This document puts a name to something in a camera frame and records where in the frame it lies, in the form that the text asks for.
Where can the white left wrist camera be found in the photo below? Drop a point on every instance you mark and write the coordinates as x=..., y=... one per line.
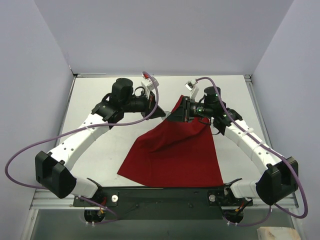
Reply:
x=149, y=83

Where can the red t-shirt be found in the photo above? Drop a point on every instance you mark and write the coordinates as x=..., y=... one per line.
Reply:
x=174, y=154

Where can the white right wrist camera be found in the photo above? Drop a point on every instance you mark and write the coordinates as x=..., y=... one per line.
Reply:
x=193, y=88

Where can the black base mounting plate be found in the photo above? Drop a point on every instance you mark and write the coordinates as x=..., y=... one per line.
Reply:
x=147, y=203

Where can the beige foam block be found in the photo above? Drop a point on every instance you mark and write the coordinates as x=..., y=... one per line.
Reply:
x=277, y=233

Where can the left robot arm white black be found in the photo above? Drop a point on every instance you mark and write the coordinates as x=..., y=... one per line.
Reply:
x=53, y=168

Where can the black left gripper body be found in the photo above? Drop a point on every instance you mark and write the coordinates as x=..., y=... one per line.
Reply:
x=151, y=105

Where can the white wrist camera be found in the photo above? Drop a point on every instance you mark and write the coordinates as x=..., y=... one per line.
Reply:
x=149, y=83
x=193, y=88

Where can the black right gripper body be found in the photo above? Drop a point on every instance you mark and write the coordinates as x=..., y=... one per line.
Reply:
x=187, y=110

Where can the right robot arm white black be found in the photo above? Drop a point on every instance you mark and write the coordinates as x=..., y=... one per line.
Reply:
x=277, y=176

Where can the round colourful brooch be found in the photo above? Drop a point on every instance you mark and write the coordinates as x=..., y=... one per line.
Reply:
x=167, y=113

